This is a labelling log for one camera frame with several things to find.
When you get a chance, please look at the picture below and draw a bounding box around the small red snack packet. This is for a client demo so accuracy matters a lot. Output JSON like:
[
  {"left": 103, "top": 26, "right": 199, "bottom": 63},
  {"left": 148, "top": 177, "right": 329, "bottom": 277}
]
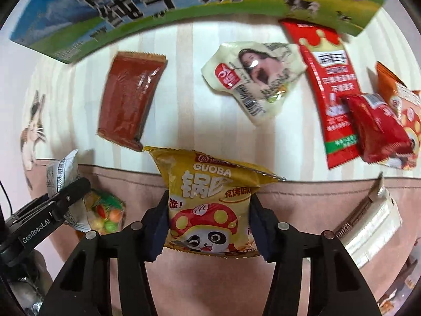
[{"left": 340, "top": 93, "right": 414, "bottom": 164}]

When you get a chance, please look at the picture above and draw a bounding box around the cat print picture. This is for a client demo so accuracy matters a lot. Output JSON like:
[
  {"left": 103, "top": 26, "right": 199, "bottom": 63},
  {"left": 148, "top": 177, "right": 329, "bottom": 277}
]
[{"left": 20, "top": 90, "right": 48, "bottom": 172}]

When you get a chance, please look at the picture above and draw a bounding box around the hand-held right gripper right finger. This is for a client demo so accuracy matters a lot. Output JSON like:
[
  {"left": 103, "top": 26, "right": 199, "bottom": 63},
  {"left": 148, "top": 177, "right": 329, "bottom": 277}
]
[{"left": 249, "top": 194, "right": 384, "bottom": 316}]

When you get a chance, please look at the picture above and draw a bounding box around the clear packet of coloured candies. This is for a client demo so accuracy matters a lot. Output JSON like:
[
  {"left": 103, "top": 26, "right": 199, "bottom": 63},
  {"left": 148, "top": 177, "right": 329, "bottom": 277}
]
[{"left": 46, "top": 149, "right": 127, "bottom": 236}]

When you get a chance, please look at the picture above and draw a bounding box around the long red snack packet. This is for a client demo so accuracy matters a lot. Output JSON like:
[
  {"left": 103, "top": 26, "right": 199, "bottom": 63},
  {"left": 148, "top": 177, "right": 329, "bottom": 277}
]
[{"left": 279, "top": 18, "right": 362, "bottom": 171}]

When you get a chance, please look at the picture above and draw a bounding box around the cream snack packet with portrait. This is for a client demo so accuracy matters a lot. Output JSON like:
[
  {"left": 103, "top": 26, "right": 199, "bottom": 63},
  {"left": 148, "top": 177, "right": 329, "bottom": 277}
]
[{"left": 201, "top": 41, "right": 308, "bottom": 126}]

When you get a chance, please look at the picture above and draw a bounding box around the brown-red snack packet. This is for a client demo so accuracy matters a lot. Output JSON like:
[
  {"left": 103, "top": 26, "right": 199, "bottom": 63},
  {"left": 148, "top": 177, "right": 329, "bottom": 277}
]
[{"left": 96, "top": 51, "right": 167, "bottom": 152}]

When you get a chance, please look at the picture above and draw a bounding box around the yellow panda snack packet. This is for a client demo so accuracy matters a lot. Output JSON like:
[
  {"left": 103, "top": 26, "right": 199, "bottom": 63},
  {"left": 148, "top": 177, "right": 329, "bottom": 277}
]
[{"left": 144, "top": 146, "right": 287, "bottom": 258}]

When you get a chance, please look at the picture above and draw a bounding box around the orange snack packet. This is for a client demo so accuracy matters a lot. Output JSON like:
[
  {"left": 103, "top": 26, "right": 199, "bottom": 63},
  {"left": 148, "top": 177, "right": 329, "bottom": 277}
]
[{"left": 375, "top": 61, "right": 421, "bottom": 171}]

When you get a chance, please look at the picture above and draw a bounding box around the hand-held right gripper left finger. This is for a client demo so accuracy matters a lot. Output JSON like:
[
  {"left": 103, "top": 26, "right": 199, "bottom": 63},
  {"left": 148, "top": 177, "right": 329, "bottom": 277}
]
[{"left": 38, "top": 191, "right": 170, "bottom": 316}]

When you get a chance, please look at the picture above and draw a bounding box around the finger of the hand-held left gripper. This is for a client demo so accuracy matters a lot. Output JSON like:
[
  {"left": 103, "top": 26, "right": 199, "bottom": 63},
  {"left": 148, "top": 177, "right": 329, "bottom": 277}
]
[{"left": 46, "top": 177, "right": 92, "bottom": 220}]

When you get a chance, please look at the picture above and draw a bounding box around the white snack packet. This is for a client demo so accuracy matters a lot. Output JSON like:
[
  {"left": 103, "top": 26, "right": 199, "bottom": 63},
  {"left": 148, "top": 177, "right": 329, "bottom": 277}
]
[{"left": 334, "top": 173, "right": 402, "bottom": 269}]

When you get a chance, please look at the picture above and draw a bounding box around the printed cardboard box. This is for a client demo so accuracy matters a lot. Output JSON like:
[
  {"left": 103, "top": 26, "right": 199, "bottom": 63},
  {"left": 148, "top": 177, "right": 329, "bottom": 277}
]
[{"left": 8, "top": 0, "right": 393, "bottom": 65}]

